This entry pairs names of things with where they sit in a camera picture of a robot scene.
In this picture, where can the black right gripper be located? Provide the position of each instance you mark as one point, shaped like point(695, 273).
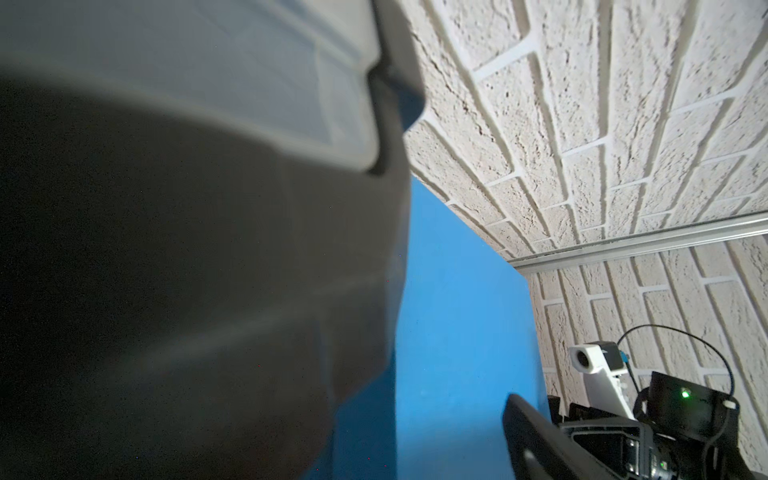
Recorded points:
point(626, 447)

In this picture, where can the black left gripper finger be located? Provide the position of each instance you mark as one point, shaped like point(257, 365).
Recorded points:
point(539, 450)

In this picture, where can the blue shoebox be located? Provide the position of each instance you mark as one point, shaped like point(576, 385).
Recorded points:
point(466, 339)

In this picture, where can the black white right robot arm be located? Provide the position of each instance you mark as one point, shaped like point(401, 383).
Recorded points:
point(679, 430)

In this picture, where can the black grey toolbox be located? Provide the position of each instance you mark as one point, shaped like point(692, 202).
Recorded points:
point(204, 230)

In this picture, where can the right aluminium corner post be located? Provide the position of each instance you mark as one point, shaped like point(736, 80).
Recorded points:
point(743, 226)

